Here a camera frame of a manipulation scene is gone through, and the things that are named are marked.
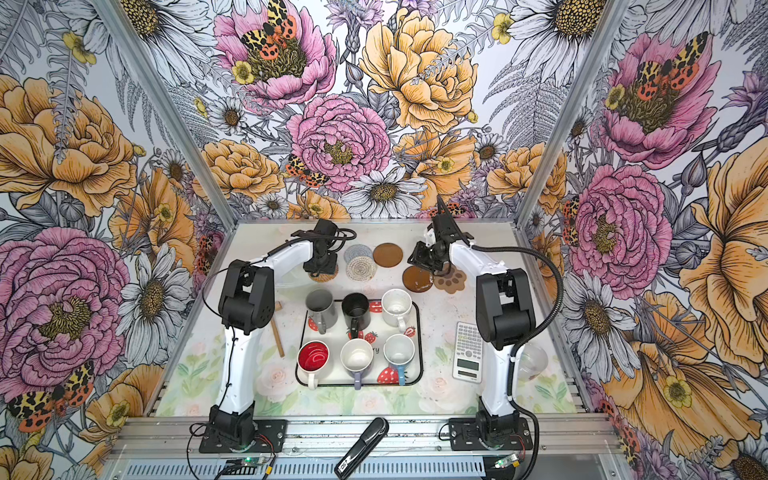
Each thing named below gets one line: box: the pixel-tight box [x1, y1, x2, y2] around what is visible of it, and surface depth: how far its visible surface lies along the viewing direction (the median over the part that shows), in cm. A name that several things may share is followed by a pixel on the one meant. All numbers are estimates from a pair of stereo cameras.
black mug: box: [342, 292, 371, 339], surface depth 93 cm
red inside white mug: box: [297, 340, 330, 390], surface depth 83 cm
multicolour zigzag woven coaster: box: [346, 256, 377, 282], surface depth 108 cm
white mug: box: [381, 288, 413, 332], surface depth 91 cm
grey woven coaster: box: [344, 244, 373, 265], surface depth 114 cm
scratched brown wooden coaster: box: [402, 266, 434, 293], surface depth 105 cm
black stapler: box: [334, 417, 390, 480], surface depth 71 cm
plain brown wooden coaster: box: [372, 242, 404, 268], surface depth 114 cm
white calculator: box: [452, 321, 484, 384], surface depth 88 cm
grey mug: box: [306, 289, 338, 335], surface depth 90 cm
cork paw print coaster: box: [433, 264, 467, 294], surface depth 106 cm
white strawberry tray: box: [295, 301, 424, 386], surface depth 91 cm
